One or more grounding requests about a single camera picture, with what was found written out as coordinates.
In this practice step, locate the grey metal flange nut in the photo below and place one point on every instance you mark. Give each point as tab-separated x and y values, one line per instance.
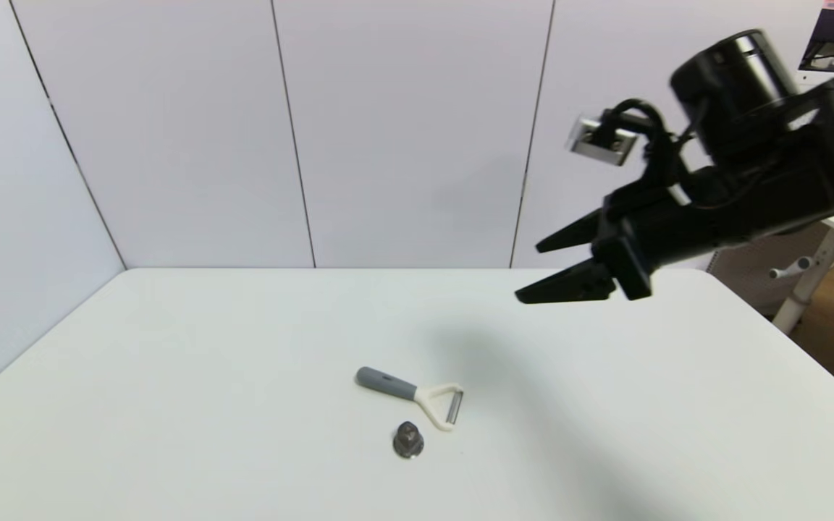
407	441

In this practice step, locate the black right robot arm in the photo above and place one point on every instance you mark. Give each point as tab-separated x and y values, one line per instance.
786	174

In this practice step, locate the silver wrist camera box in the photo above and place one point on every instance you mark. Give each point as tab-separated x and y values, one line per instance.
601	141

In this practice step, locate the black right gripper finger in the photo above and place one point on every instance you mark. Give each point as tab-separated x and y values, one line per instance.
569	284
580	233

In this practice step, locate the white desk leg frame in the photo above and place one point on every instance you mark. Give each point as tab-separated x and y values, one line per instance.
815	278

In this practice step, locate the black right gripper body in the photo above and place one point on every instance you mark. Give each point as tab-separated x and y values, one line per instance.
656	231

